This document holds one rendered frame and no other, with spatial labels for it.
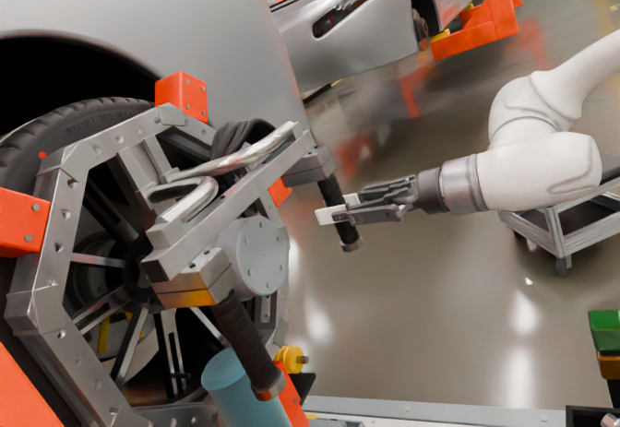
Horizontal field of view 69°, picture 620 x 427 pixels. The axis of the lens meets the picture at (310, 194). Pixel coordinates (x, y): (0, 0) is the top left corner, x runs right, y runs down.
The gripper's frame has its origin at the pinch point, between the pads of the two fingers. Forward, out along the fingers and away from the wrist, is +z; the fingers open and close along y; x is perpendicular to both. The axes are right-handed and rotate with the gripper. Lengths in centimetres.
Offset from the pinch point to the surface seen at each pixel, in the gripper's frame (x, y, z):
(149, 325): -12, -15, 46
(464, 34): -17, 344, 22
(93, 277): 5.4, -22.5, 41.6
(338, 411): -75, 18, 37
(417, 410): -75, 20, 12
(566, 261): -77, 90, -29
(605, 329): -17.3, -14.1, -38.1
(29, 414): 20, -61, -16
